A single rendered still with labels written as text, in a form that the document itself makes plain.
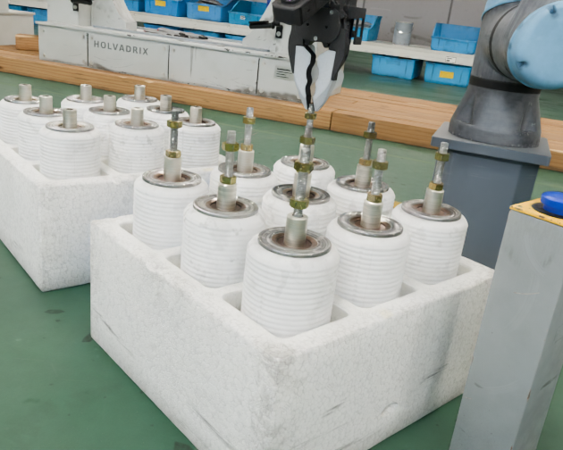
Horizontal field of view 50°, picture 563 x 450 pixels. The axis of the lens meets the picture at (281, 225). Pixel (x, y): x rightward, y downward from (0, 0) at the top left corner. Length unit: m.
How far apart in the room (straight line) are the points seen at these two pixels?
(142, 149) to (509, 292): 0.66
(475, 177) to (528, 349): 0.44
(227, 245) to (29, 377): 0.33
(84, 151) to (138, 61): 2.01
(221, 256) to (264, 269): 0.10
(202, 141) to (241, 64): 1.65
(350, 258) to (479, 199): 0.43
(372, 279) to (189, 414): 0.25
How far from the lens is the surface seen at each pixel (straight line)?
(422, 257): 0.76
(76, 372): 0.85
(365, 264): 0.66
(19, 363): 0.88
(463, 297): 0.77
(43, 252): 1.02
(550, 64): 0.91
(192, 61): 2.86
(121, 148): 1.07
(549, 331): 0.65
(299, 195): 0.59
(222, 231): 0.66
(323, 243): 0.61
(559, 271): 0.63
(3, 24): 3.94
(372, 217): 0.68
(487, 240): 1.07
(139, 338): 0.77
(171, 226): 0.76
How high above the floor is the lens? 0.48
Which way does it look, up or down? 20 degrees down
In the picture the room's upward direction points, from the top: 7 degrees clockwise
